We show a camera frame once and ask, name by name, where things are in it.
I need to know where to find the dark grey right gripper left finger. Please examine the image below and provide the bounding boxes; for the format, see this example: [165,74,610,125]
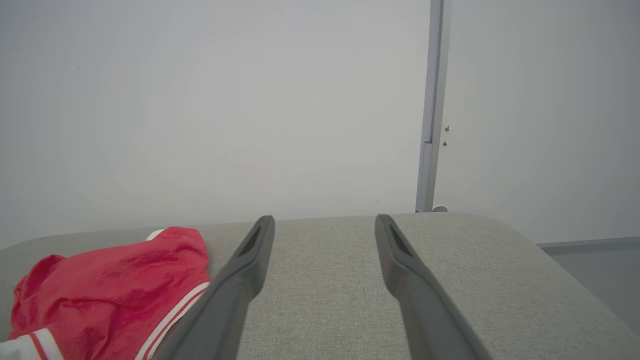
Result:
[151,215,276,360]

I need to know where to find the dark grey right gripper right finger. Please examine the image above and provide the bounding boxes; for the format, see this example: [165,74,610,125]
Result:
[375,214,493,360]

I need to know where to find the red jersey garment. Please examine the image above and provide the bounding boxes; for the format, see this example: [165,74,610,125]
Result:
[0,226,212,360]

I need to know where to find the grey baseboard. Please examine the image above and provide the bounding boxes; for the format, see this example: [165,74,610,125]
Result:
[537,236,640,250]

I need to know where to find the grey wall trim strip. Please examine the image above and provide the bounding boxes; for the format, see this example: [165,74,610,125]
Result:
[415,0,446,214]

